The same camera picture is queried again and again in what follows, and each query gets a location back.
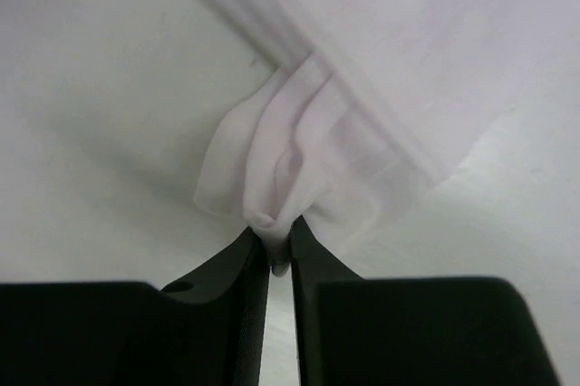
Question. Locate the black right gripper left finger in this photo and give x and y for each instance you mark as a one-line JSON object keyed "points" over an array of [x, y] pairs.
{"points": [[205, 328]]}

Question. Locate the white tank top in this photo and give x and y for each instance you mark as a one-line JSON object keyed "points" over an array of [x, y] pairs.
{"points": [[372, 104]]}

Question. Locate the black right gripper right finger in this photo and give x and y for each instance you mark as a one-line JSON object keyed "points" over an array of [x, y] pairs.
{"points": [[467, 330]]}

